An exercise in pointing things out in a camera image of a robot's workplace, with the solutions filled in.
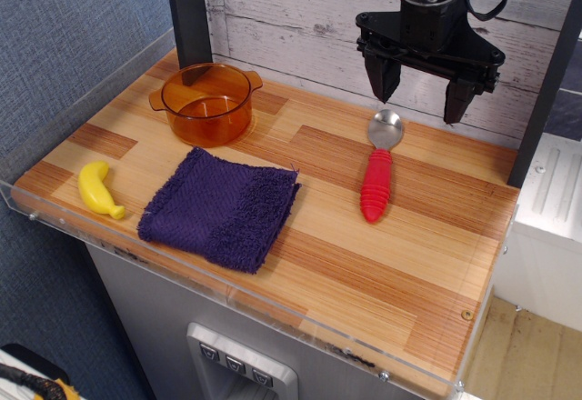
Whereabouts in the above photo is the black yellow object corner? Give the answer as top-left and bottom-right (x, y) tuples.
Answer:
(1, 344), (82, 399)

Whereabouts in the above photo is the clear acrylic counter guard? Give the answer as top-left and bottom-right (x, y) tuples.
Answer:
(15, 32), (521, 398)

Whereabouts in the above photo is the red handled metal spoon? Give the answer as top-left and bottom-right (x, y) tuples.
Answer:
(360, 109), (403, 223)

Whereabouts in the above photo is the purple terry cloth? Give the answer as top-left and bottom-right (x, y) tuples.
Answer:
(137, 147), (301, 274)

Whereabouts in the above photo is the dark left frame post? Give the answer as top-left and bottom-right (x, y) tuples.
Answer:
(169, 0), (212, 68)

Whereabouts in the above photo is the dark right frame post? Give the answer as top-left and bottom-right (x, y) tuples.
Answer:
(507, 0), (581, 188)

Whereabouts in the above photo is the yellow toy banana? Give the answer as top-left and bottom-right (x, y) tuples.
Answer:
(77, 161), (125, 220)

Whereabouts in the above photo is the silver dispenser panel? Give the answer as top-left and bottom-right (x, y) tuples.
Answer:
(186, 322), (299, 399)

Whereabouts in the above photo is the white toy sink unit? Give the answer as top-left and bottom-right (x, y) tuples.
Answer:
(493, 134), (581, 330)

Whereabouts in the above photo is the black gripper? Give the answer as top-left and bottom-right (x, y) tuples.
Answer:
(356, 0), (506, 124)

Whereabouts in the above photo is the grey toy fridge cabinet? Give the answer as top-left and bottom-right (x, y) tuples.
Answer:
(85, 240), (426, 400)

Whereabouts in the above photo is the amber transparent pot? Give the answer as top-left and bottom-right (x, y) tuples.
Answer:
(149, 63), (263, 147)

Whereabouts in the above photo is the dark frame post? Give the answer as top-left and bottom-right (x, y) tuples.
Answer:
(169, 0), (212, 68)
(507, 0), (581, 188)

